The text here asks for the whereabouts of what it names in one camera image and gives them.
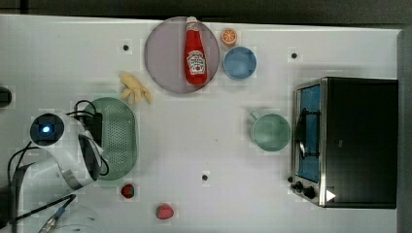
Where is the blue bowl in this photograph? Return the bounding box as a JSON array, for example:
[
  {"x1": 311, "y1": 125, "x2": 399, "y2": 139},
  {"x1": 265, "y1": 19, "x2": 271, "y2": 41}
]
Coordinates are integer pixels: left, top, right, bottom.
[{"x1": 223, "y1": 47, "x2": 258, "y2": 81}]

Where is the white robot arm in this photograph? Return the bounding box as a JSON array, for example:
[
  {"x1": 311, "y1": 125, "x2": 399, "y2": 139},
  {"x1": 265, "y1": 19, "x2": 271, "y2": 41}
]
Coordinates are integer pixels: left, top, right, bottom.
[{"x1": 6, "y1": 113, "x2": 109, "y2": 233}]

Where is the green plastic strainer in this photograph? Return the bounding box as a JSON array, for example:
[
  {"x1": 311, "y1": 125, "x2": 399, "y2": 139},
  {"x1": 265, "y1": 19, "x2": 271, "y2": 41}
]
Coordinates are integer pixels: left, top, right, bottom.
[{"x1": 85, "y1": 97, "x2": 139, "y2": 181}]

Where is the orange slice toy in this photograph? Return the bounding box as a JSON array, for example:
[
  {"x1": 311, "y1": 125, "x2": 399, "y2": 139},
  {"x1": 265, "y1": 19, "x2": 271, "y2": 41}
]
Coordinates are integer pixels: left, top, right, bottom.
[{"x1": 221, "y1": 28, "x2": 237, "y2": 47}]

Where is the black round base upper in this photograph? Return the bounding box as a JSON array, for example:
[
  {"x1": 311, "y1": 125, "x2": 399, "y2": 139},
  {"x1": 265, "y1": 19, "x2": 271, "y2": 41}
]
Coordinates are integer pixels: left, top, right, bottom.
[{"x1": 0, "y1": 86, "x2": 13, "y2": 108}]

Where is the red ketchup bottle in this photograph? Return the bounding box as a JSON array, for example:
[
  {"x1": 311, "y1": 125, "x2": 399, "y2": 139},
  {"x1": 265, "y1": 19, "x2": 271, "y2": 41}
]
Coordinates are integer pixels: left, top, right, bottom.
[{"x1": 184, "y1": 17, "x2": 207, "y2": 85}]

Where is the peeled banana toy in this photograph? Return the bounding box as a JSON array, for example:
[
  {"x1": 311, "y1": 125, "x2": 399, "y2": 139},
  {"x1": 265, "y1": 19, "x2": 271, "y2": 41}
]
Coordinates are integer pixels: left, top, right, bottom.
[{"x1": 119, "y1": 73, "x2": 153, "y2": 105}]

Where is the black toaster oven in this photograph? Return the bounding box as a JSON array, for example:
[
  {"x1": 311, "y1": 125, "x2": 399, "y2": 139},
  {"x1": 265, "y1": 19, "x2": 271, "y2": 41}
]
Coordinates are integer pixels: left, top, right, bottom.
[{"x1": 288, "y1": 77, "x2": 398, "y2": 209}]

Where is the red tomato toy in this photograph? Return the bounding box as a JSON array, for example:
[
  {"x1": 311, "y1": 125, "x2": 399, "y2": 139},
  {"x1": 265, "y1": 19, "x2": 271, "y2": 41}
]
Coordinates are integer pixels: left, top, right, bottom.
[{"x1": 120, "y1": 183, "x2": 135, "y2": 199}]

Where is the strawberry toy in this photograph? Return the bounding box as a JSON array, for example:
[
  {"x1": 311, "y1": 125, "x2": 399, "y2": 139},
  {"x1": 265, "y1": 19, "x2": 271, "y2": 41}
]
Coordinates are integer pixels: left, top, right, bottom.
[{"x1": 155, "y1": 204, "x2": 174, "y2": 220}]

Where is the green mug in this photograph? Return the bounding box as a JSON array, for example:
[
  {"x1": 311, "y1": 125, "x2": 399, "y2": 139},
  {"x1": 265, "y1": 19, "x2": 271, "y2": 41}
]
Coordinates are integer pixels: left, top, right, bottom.
[{"x1": 250, "y1": 110, "x2": 292, "y2": 151}]

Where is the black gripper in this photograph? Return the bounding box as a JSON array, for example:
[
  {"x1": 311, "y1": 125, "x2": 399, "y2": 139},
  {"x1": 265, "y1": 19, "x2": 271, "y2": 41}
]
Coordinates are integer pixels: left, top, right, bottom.
[{"x1": 84, "y1": 113, "x2": 103, "y2": 147}]

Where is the purple round plate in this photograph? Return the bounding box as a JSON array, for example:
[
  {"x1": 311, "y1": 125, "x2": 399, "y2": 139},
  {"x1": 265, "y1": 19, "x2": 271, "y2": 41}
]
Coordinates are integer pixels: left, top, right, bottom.
[{"x1": 144, "y1": 17, "x2": 220, "y2": 94}]

